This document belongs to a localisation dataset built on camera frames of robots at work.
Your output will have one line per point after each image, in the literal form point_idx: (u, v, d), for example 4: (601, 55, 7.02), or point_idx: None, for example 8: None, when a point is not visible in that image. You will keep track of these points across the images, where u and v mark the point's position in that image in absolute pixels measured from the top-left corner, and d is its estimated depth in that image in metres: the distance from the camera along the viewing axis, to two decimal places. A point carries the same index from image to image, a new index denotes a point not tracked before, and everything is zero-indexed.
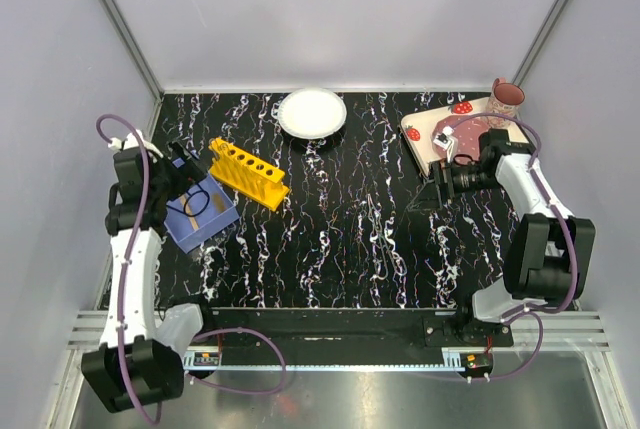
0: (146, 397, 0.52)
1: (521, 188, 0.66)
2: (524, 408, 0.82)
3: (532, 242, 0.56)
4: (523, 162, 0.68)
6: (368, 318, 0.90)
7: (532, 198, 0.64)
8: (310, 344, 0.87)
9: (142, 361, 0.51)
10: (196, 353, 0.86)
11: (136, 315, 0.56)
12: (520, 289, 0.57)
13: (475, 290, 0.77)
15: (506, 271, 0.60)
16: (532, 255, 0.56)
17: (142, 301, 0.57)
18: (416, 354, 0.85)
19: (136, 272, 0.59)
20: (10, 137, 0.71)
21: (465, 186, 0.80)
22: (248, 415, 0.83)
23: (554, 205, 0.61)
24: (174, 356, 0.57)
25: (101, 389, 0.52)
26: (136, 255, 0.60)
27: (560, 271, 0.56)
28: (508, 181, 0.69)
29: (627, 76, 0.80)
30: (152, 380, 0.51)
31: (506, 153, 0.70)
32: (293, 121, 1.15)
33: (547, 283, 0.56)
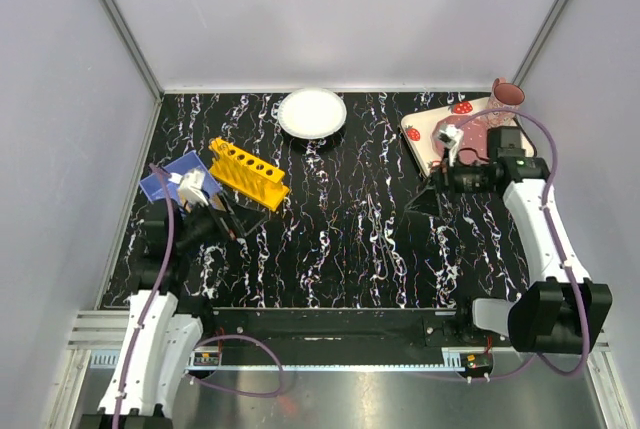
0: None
1: (533, 231, 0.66)
2: (524, 408, 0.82)
3: (549, 314, 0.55)
4: (537, 195, 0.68)
6: (368, 318, 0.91)
7: (546, 252, 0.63)
8: (310, 344, 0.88)
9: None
10: (195, 353, 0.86)
11: (137, 386, 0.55)
12: (529, 346, 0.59)
13: (477, 298, 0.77)
15: (513, 324, 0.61)
16: (549, 322, 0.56)
17: (148, 370, 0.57)
18: (416, 354, 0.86)
19: (146, 338, 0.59)
20: (10, 137, 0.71)
21: (465, 188, 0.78)
22: (248, 416, 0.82)
23: (568, 267, 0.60)
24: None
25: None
26: (149, 320, 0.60)
27: (569, 332, 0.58)
28: (519, 215, 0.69)
29: (628, 75, 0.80)
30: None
31: (518, 180, 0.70)
32: (293, 121, 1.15)
33: (555, 342, 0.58)
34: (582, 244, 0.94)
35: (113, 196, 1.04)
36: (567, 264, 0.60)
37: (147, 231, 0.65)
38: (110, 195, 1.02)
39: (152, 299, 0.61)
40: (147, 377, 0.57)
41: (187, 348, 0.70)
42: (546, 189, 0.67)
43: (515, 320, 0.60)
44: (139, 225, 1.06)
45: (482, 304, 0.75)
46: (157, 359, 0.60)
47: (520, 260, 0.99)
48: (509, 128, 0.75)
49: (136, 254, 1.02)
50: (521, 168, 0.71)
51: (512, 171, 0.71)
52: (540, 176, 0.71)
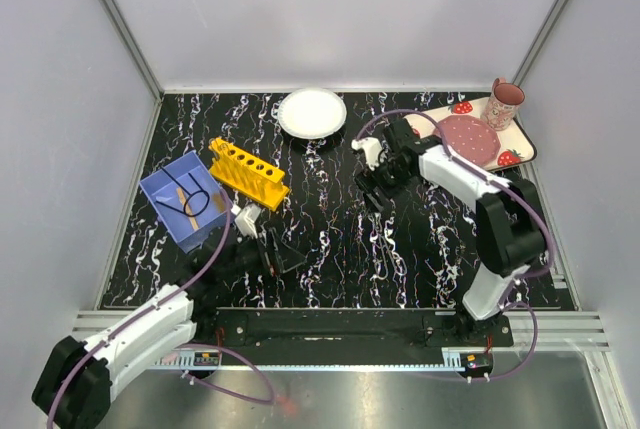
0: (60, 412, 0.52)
1: (455, 178, 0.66)
2: (523, 408, 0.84)
3: (496, 219, 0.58)
4: (440, 154, 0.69)
6: (368, 318, 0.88)
7: (471, 182, 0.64)
8: (310, 344, 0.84)
9: (85, 385, 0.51)
10: (195, 353, 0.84)
11: (120, 345, 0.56)
12: (507, 266, 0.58)
13: (464, 296, 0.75)
15: (487, 259, 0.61)
16: (502, 228, 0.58)
17: (135, 341, 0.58)
18: (416, 354, 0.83)
19: (152, 317, 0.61)
20: (11, 137, 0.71)
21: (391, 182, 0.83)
22: (249, 415, 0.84)
23: (493, 181, 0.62)
24: (104, 404, 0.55)
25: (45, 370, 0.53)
26: (164, 308, 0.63)
27: (529, 234, 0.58)
28: (439, 178, 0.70)
29: (627, 75, 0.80)
30: (75, 403, 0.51)
31: (421, 152, 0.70)
32: (293, 121, 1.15)
33: (525, 247, 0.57)
34: (582, 244, 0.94)
35: (113, 196, 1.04)
36: (491, 179, 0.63)
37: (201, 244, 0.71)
38: (110, 195, 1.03)
39: (176, 293, 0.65)
40: (131, 345, 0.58)
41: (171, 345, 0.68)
42: (444, 145, 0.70)
43: (483, 251, 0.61)
44: (139, 225, 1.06)
45: (470, 296, 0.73)
46: (147, 340, 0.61)
47: None
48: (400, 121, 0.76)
49: (136, 254, 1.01)
50: (420, 146, 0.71)
51: (413, 151, 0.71)
52: (435, 143, 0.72)
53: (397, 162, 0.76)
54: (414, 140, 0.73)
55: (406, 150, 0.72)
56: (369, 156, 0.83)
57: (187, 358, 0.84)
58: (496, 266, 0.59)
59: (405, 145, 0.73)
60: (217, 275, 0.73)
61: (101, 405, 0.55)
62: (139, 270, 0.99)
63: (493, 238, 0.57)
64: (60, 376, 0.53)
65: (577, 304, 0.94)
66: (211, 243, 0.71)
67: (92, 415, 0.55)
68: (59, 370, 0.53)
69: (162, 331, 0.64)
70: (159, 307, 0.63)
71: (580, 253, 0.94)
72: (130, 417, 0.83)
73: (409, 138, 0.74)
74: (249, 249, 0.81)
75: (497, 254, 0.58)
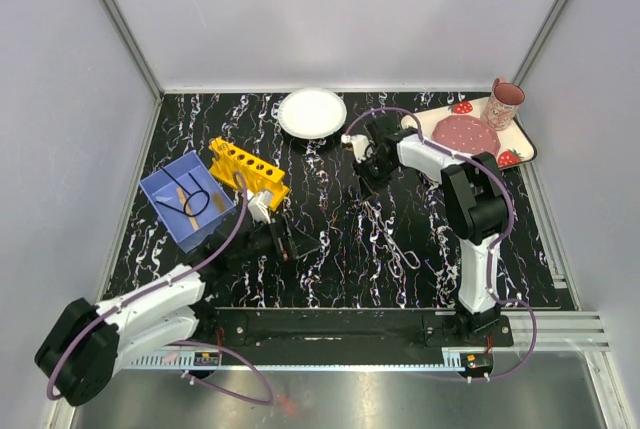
0: (64, 373, 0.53)
1: (427, 157, 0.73)
2: (523, 409, 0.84)
3: (461, 186, 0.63)
4: (415, 139, 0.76)
6: (368, 317, 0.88)
7: (438, 158, 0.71)
8: (310, 344, 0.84)
9: (94, 345, 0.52)
10: (196, 353, 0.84)
11: (131, 314, 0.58)
12: (472, 231, 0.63)
13: (458, 289, 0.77)
15: (454, 224, 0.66)
16: (467, 196, 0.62)
17: (146, 313, 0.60)
18: (416, 354, 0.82)
19: (165, 294, 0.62)
20: (10, 136, 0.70)
21: (377, 174, 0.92)
22: (248, 415, 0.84)
23: (458, 154, 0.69)
24: (106, 375, 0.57)
25: (55, 331, 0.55)
26: (177, 286, 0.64)
27: (492, 201, 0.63)
28: (414, 161, 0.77)
29: (628, 74, 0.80)
30: (80, 367, 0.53)
31: (399, 140, 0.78)
32: (293, 121, 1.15)
33: (487, 214, 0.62)
34: (582, 244, 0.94)
35: (113, 196, 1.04)
36: (456, 153, 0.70)
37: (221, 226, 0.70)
38: (109, 195, 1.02)
39: (190, 273, 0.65)
40: (141, 317, 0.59)
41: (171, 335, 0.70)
42: (418, 131, 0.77)
43: (450, 217, 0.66)
44: (139, 225, 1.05)
45: (462, 288, 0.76)
46: (156, 314, 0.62)
47: (520, 261, 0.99)
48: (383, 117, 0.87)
49: (136, 254, 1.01)
50: (398, 137, 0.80)
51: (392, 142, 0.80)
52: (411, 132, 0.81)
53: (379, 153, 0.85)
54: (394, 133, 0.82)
55: (386, 141, 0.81)
56: (357, 149, 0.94)
57: (187, 358, 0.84)
58: (462, 230, 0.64)
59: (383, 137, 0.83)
60: (229, 259, 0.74)
61: (104, 371, 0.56)
62: (139, 270, 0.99)
63: (458, 205, 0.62)
64: (68, 337, 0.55)
65: (577, 304, 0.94)
66: (226, 230, 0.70)
67: (94, 382, 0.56)
68: (68, 331, 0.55)
69: (173, 308, 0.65)
70: (173, 284, 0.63)
71: (581, 253, 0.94)
72: (130, 417, 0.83)
73: (389, 131, 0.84)
74: (262, 235, 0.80)
75: (463, 219, 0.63)
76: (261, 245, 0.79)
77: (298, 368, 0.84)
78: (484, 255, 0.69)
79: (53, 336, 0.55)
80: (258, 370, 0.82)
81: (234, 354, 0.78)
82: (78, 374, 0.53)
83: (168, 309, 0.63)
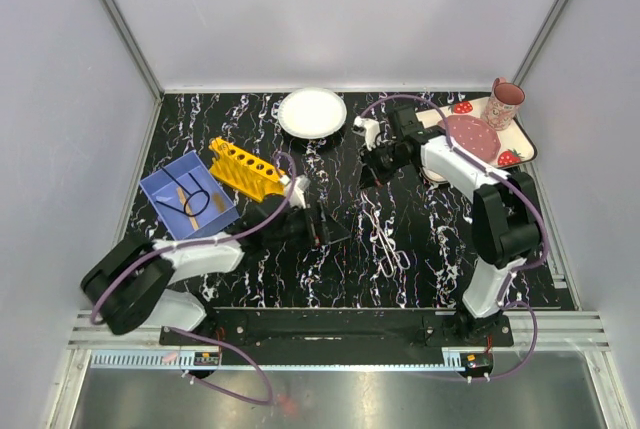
0: (109, 301, 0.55)
1: (455, 169, 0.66)
2: (523, 409, 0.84)
3: (494, 210, 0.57)
4: (443, 145, 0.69)
6: (368, 317, 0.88)
7: (469, 173, 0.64)
8: (310, 344, 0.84)
9: (148, 276, 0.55)
10: (196, 353, 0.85)
11: (183, 257, 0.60)
12: (500, 256, 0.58)
13: (463, 293, 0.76)
15: (481, 248, 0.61)
16: (498, 221, 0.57)
17: (193, 262, 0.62)
18: (416, 354, 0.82)
19: (210, 250, 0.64)
20: (10, 137, 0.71)
21: (387, 166, 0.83)
22: (248, 415, 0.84)
23: (492, 172, 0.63)
24: (146, 313, 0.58)
25: (112, 258, 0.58)
26: (222, 246, 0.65)
27: (524, 225, 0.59)
28: (439, 166, 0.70)
29: (628, 74, 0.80)
30: (126, 297, 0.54)
31: (424, 141, 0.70)
32: (293, 121, 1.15)
33: (518, 239, 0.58)
34: (583, 244, 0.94)
35: (113, 196, 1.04)
36: (490, 171, 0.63)
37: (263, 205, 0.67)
38: (109, 194, 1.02)
39: (232, 239, 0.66)
40: (188, 264, 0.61)
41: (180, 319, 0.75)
42: (448, 134, 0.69)
43: (477, 241, 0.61)
44: (139, 225, 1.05)
45: (469, 293, 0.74)
46: (199, 266, 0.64)
47: None
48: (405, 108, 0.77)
49: None
50: (423, 136, 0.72)
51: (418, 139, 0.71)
52: (439, 134, 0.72)
53: (398, 149, 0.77)
54: (419, 130, 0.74)
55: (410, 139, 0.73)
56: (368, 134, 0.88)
57: (187, 358, 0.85)
58: (490, 255, 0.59)
59: (408, 134, 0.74)
60: (264, 238, 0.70)
61: (146, 309, 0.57)
62: None
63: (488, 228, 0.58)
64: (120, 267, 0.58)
65: (578, 304, 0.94)
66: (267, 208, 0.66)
67: (134, 318, 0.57)
68: (122, 259, 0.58)
69: (212, 265, 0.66)
70: (220, 244, 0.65)
71: (580, 253, 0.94)
72: (129, 418, 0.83)
73: (413, 126, 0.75)
74: (298, 219, 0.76)
75: (491, 244, 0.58)
76: (295, 229, 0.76)
77: (298, 368, 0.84)
78: (503, 276, 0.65)
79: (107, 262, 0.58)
80: (262, 370, 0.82)
81: (239, 351, 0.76)
82: (123, 304, 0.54)
83: (209, 263, 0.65)
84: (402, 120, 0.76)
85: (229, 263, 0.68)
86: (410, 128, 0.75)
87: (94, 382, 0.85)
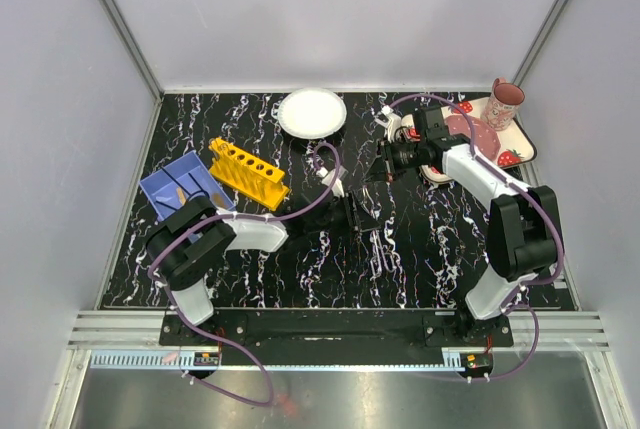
0: (169, 257, 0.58)
1: (475, 177, 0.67)
2: (523, 410, 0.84)
3: (510, 222, 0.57)
4: (465, 152, 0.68)
6: (368, 317, 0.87)
7: (489, 183, 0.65)
8: (310, 344, 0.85)
9: (213, 238, 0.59)
10: (196, 353, 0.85)
11: None
12: (513, 270, 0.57)
13: (467, 294, 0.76)
15: (495, 260, 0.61)
16: (514, 233, 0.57)
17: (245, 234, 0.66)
18: (416, 354, 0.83)
19: (260, 226, 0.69)
20: (10, 137, 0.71)
21: (404, 163, 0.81)
22: (248, 416, 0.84)
23: (512, 183, 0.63)
24: (199, 275, 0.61)
25: (176, 217, 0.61)
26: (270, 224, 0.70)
27: (541, 240, 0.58)
28: (458, 173, 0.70)
29: (627, 75, 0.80)
30: (189, 254, 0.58)
31: (447, 147, 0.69)
32: (293, 121, 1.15)
33: (534, 254, 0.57)
34: (582, 244, 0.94)
35: (113, 195, 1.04)
36: (511, 181, 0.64)
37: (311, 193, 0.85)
38: (109, 194, 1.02)
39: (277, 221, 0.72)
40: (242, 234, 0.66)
41: (197, 307, 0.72)
42: (471, 142, 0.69)
43: (493, 252, 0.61)
44: (139, 225, 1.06)
45: (473, 295, 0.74)
46: (248, 238, 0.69)
47: None
48: (434, 109, 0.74)
49: (136, 254, 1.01)
50: (445, 142, 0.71)
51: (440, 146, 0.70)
52: (462, 142, 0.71)
53: (420, 152, 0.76)
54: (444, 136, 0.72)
55: (433, 145, 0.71)
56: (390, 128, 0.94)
57: (187, 358, 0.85)
58: (503, 269, 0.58)
59: (431, 139, 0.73)
60: (305, 224, 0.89)
61: (201, 270, 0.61)
62: (139, 270, 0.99)
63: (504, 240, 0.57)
64: (184, 226, 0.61)
65: (577, 304, 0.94)
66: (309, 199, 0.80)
67: (189, 278, 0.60)
68: (186, 218, 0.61)
69: (258, 240, 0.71)
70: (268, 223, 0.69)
71: (580, 253, 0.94)
72: (129, 418, 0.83)
73: (439, 131, 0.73)
74: (337, 208, 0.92)
75: (506, 257, 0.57)
76: (335, 218, 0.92)
77: (299, 368, 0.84)
78: (512, 287, 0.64)
79: (172, 219, 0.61)
80: (266, 369, 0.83)
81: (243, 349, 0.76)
82: (186, 260, 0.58)
83: (256, 237, 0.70)
84: (428, 122, 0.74)
85: (270, 243, 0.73)
86: (436, 132, 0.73)
87: (94, 382, 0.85)
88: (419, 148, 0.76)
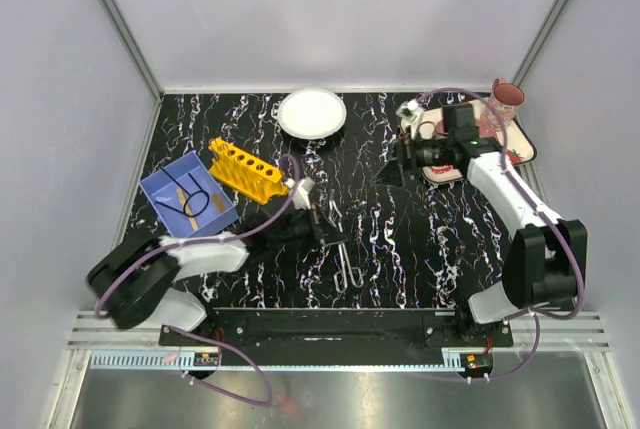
0: (114, 295, 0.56)
1: (502, 196, 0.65)
2: (523, 411, 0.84)
3: (534, 257, 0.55)
4: (496, 164, 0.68)
6: (368, 317, 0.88)
7: (517, 206, 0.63)
8: (310, 344, 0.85)
9: (154, 272, 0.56)
10: (195, 353, 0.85)
11: (187, 255, 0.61)
12: (527, 301, 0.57)
13: (470, 295, 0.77)
15: (507, 283, 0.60)
16: (535, 268, 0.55)
17: (197, 261, 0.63)
18: (415, 354, 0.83)
19: (216, 248, 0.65)
20: (9, 137, 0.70)
21: (427, 162, 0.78)
22: (248, 416, 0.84)
23: (542, 212, 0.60)
24: (150, 309, 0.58)
25: (116, 253, 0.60)
26: (228, 245, 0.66)
27: (560, 275, 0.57)
28: (486, 187, 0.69)
29: (627, 75, 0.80)
30: (131, 291, 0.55)
31: (476, 155, 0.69)
32: (293, 121, 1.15)
33: (552, 289, 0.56)
34: None
35: (113, 196, 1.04)
36: (541, 209, 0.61)
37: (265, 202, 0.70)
38: (109, 195, 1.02)
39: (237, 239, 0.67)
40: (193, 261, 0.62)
41: (183, 317, 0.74)
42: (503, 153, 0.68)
43: (509, 278, 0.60)
44: (139, 225, 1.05)
45: (476, 298, 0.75)
46: (205, 263, 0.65)
47: None
48: (466, 108, 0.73)
49: None
50: (475, 147, 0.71)
51: (470, 150, 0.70)
52: (494, 149, 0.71)
53: (448, 152, 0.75)
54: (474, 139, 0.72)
55: (462, 148, 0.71)
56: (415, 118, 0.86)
57: (187, 358, 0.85)
58: (517, 297, 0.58)
59: (461, 141, 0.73)
60: (268, 239, 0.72)
61: (151, 305, 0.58)
62: None
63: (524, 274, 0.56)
64: (124, 263, 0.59)
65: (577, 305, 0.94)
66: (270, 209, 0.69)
67: (139, 313, 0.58)
68: (130, 252, 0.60)
69: (218, 262, 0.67)
70: (225, 244, 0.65)
71: None
72: (129, 418, 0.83)
73: (469, 133, 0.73)
74: (303, 221, 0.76)
75: (522, 289, 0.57)
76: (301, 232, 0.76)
77: (298, 368, 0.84)
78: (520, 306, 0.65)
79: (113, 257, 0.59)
80: (262, 369, 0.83)
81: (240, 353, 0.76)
82: (129, 298, 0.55)
83: (215, 261, 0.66)
84: (458, 121, 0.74)
85: (234, 262, 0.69)
86: (465, 133, 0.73)
87: (94, 382, 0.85)
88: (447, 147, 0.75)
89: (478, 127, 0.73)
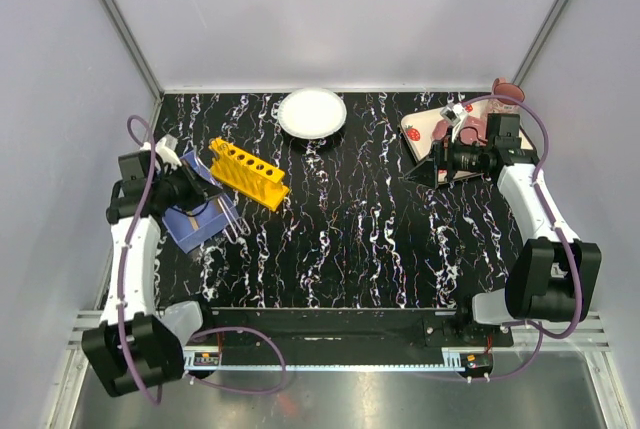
0: (146, 375, 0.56)
1: (524, 207, 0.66)
2: (523, 410, 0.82)
3: (538, 270, 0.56)
4: (527, 175, 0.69)
6: (367, 318, 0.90)
7: (536, 218, 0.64)
8: (310, 344, 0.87)
9: (148, 337, 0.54)
10: (195, 353, 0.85)
11: (137, 295, 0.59)
12: (523, 313, 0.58)
13: (474, 294, 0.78)
15: (509, 291, 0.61)
16: (538, 283, 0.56)
17: (143, 283, 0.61)
18: (416, 354, 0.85)
19: (137, 254, 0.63)
20: (10, 136, 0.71)
21: (464, 166, 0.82)
22: (248, 415, 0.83)
23: (559, 228, 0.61)
24: (173, 337, 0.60)
25: (102, 368, 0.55)
26: (136, 239, 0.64)
27: (564, 295, 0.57)
28: (511, 195, 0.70)
29: (628, 74, 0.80)
30: (153, 358, 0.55)
31: (509, 163, 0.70)
32: (293, 121, 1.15)
33: (550, 306, 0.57)
34: None
35: None
36: (558, 226, 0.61)
37: (123, 168, 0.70)
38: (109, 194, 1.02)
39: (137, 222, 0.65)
40: (144, 288, 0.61)
41: (188, 320, 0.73)
42: (539, 168, 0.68)
43: (511, 285, 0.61)
44: None
45: (479, 298, 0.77)
46: (147, 276, 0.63)
47: None
48: (511, 116, 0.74)
49: None
50: (511, 155, 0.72)
51: (503, 156, 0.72)
52: (529, 161, 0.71)
53: (483, 157, 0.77)
54: (514, 147, 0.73)
55: (496, 151, 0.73)
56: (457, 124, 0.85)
57: (186, 358, 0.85)
58: (514, 307, 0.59)
59: (498, 147, 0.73)
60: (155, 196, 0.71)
61: (170, 340, 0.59)
62: None
63: (525, 284, 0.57)
64: (116, 356, 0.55)
65: None
66: (140, 170, 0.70)
67: (173, 351, 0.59)
68: (109, 355, 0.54)
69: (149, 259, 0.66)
70: (131, 243, 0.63)
71: None
72: (129, 418, 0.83)
73: (511, 142, 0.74)
74: (178, 179, 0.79)
75: (520, 299, 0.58)
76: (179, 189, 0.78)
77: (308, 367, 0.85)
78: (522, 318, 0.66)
79: (108, 371, 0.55)
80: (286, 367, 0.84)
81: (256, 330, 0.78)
82: (158, 362, 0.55)
83: (149, 260, 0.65)
84: (501, 128, 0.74)
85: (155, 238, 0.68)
86: (506, 141, 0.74)
87: (94, 382, 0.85)
88: (486, 149, 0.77)
89: (519, 137, 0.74)
